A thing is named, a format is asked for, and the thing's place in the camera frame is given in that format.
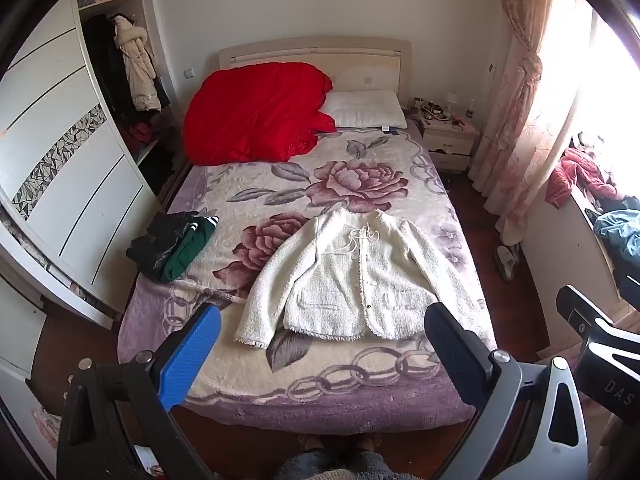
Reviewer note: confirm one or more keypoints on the small white table lamp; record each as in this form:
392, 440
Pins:
451, 101

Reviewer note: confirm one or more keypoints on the white wardrobe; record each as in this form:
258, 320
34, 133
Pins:
60, 110

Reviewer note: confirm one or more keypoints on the white slipper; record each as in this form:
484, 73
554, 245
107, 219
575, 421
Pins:
506, 260

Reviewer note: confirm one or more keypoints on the pink floral curtain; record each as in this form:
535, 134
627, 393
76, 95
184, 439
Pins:
520, 110

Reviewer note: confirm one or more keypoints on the white pillow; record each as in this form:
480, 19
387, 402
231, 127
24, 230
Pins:
365, 107

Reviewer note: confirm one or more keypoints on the beige nightstand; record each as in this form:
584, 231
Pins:
450, 140

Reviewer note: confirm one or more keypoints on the black folded garment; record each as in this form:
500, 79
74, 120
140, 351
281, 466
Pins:
150, 250

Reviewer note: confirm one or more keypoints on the teal cloth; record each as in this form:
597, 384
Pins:
620, 230

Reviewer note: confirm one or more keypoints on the red quilt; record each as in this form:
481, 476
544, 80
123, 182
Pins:
250, 110

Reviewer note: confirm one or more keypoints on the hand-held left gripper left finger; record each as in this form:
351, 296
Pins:
190, 355

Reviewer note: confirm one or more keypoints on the black hanging clothes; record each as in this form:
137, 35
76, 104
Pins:
102, 60

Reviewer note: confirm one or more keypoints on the dark red clothes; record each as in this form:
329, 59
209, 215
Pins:
140, 132

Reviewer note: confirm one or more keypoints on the white knitted jacket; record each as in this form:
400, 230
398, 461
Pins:
330, 270

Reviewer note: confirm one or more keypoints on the beige hanging coat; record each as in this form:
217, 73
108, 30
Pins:
137, 65

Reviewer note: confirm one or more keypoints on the pink patterned cloth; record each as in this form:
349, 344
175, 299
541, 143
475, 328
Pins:
46, 422

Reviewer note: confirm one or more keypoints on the beige wooden bed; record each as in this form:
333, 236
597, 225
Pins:
350, 55

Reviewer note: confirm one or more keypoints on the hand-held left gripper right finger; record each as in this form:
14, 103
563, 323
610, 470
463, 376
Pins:
450, 350

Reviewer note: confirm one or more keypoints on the person's grey fuzzy pants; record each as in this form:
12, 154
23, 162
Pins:
320, 467

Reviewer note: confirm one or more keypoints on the floral printed blanket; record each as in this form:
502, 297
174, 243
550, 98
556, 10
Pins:
410, 210

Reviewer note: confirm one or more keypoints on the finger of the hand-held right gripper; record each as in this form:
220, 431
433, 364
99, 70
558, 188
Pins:
577, 310

